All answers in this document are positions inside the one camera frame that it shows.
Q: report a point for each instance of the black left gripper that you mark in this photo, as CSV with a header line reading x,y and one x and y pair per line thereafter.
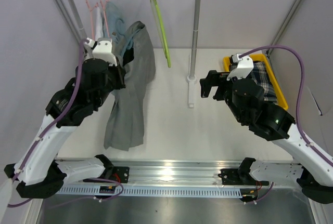
x,y
119,74

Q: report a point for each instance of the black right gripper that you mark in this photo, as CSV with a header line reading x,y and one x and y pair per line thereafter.
x,y
215,79

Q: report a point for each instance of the grey pleated skirt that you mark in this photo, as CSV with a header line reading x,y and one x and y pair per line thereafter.
x,y
125,126

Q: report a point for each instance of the blue plastic hanger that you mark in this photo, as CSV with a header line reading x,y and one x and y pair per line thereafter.
x,y
126,41

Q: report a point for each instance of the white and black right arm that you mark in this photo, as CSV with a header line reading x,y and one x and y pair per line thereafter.
x,y
310,171

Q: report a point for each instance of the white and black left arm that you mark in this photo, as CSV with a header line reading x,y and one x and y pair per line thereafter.
x,y
39,174

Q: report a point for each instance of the green plastic hanger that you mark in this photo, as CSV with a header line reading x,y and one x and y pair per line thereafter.
x,y
161,30

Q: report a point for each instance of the plaid checked shirt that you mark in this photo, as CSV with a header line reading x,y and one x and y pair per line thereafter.
x,y
260,76

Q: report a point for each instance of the white garment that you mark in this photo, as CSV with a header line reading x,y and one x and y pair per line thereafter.
x,y
99,30

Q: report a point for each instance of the light blue denim garment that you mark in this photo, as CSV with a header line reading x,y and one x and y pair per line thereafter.
x,y
116,22

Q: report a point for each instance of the yellow plastic bin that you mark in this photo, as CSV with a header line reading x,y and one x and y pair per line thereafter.
x,y
281,101

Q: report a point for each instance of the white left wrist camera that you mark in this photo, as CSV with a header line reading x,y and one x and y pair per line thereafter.
x,y
101,49

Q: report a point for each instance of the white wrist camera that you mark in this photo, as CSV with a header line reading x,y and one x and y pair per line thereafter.
x,y
101,49
244,66

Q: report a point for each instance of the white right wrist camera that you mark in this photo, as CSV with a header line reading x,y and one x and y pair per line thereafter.
x,y
244,66

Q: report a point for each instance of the aluminium mounting rail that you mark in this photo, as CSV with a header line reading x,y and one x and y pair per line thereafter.
x,y
180,173

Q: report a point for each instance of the slotted cable duct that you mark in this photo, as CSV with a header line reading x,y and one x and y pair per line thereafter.
x,y
104,190

